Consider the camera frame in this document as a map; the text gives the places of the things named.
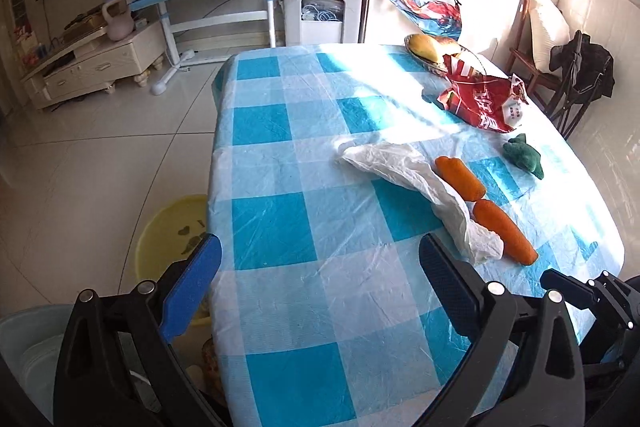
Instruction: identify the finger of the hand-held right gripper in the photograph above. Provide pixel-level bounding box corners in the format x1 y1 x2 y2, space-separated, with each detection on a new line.
540 269 632 333

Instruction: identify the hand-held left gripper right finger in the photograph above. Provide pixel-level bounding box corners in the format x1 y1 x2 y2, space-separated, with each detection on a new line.
418 234 587 427

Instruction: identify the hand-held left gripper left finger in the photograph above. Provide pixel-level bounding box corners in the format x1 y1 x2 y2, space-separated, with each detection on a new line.
52 234 228 427

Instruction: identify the yellow plastic basin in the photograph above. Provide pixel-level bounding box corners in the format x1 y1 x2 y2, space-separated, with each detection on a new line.
136 194 214 329

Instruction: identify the white plastic bag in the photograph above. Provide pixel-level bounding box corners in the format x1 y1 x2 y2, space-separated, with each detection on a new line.
337 142 505 266

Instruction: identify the red snack bag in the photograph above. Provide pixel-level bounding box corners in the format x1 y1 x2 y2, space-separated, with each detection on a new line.
437 52 530 135

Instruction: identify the orange carrot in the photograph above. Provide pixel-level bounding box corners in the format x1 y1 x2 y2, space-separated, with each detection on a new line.
434 155 487 202
471 199 540 266

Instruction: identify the blue white checkered tablecloth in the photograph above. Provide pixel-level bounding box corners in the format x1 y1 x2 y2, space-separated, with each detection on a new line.
207 43 626 427

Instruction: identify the green plush toy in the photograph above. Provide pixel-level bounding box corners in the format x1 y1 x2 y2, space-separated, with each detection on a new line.
502 133 547 180

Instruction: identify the grey plastic bin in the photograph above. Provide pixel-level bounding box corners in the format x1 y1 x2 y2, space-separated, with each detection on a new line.
0 304 72 427

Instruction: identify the black folding chair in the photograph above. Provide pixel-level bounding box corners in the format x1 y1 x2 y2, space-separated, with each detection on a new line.
545 29 616 138

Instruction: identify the dark wicker fruit bowl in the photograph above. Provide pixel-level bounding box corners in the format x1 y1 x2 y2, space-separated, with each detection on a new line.
405 34 484 73

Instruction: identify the dark wooden chair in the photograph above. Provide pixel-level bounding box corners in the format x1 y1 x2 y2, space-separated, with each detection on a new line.
507 0 557 108

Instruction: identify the cream television stand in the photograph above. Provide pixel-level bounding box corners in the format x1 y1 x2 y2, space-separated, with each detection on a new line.
21 24 166 110

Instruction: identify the white pillow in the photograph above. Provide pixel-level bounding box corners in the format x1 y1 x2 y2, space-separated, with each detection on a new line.
528 0 572 73

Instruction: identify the pink kettlebell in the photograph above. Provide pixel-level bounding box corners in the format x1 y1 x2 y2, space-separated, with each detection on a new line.
101 0 135 42

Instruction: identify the wooden tea tray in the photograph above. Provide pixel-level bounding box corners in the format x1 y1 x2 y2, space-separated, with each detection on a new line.
60 9 109 44

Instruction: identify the white display shelf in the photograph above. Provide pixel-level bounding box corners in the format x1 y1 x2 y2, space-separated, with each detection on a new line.
7 0 30 54

